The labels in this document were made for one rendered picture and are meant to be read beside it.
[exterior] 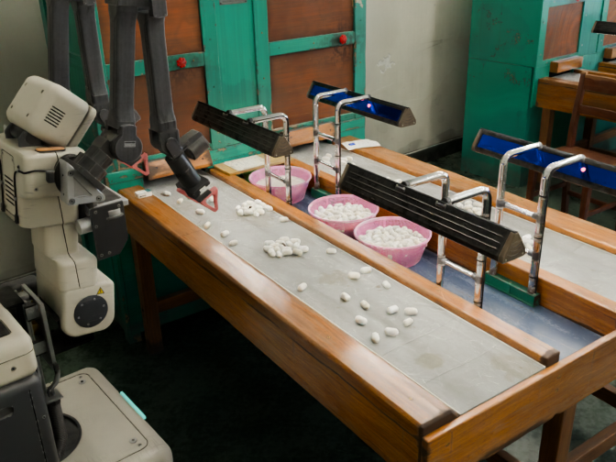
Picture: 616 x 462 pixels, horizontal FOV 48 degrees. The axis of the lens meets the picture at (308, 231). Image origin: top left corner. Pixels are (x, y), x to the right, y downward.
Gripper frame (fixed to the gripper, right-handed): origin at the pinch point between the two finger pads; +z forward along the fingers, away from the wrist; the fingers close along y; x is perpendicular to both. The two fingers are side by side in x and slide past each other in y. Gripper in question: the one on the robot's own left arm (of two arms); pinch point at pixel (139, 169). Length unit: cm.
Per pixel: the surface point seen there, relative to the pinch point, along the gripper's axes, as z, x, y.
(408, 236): 54, -49, -62
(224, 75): 15, -64, 43
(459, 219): 4, -30, -114
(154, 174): 28, -13, 40
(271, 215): 43, -28, -14
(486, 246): 6, -26, -124
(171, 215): 26.6, -1.2, 6.3
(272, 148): 8.8, -33.1, -31.7
